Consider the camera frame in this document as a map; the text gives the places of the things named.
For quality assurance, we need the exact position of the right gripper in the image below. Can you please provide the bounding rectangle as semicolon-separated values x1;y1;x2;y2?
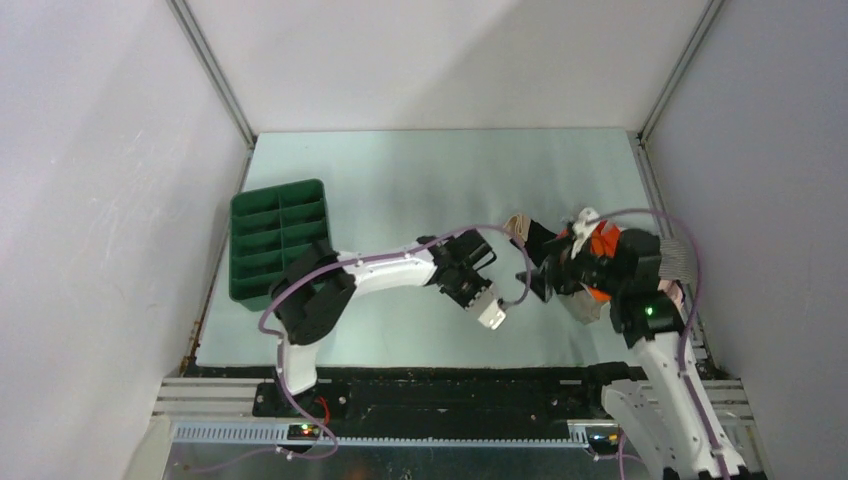
515;231;625;302

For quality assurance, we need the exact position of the orange underwear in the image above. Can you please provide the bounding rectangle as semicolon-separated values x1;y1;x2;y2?
584;220;621;304

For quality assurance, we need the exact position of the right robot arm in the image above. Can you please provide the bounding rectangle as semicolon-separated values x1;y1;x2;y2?
505;215;752;479

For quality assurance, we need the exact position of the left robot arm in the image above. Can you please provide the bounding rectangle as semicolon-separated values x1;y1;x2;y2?
260;229;506;417

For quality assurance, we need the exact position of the black underwear beige waistband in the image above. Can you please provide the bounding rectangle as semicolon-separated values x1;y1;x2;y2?
503;213;564;267

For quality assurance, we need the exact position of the grey underwear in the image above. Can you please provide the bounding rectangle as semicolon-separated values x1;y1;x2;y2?
558;291;608;325

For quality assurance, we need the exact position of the green divided tray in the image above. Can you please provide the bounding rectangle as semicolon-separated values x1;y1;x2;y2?
228;178;330;312

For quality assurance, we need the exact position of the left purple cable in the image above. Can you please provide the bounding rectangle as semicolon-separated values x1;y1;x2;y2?
198;223;533;473

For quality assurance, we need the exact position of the purple cable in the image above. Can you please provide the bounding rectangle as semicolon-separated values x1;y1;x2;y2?
582;208;730;480
198;223;533;473

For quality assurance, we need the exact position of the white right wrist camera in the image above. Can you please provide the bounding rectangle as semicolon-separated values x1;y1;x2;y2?
570;207;600;259

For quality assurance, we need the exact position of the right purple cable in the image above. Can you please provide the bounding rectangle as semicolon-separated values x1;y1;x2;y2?
582;208;730;480

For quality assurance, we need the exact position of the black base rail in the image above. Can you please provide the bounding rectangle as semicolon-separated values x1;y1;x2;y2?
251;366;647;442

